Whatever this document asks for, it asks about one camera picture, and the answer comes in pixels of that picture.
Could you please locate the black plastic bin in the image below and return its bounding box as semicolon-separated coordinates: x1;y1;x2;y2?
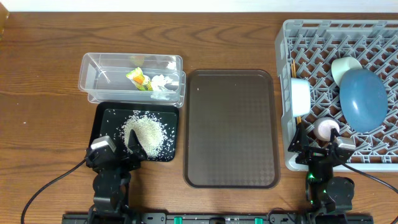
90;102;178;162

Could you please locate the clear plastic bin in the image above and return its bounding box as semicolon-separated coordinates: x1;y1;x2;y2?
78;52;186;108

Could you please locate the brown plastic serving tray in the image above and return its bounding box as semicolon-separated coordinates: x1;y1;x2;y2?
183;70;280;189

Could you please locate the large dark blue bowl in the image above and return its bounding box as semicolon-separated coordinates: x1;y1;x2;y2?
340;69;388;133

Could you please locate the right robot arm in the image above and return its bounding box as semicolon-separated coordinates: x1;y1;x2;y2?
288;123;355;223

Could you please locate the white tissue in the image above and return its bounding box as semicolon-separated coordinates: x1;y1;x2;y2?
151;75;173;91

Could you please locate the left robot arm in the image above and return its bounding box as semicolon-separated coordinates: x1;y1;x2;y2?
86;130;147;223

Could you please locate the small mint green bowl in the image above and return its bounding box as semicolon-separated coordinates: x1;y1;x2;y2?
331;57;363;87

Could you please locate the grey dishwasher rack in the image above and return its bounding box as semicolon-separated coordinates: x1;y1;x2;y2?
275;19;397;172

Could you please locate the white pink paper cup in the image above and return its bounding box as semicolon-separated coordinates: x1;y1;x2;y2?
313;117;340;141

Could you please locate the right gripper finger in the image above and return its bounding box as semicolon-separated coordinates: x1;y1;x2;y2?
288;122;309;153
329;128;340;146

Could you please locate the wooden chopstick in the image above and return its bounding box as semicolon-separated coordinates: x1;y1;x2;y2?
293;62;302;125
291;60;297;78

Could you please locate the pile of white rice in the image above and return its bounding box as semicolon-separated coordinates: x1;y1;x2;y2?
102;109;177;162

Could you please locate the yellow green snack wrapper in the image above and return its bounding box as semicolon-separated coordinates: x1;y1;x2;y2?
126;67;153;91

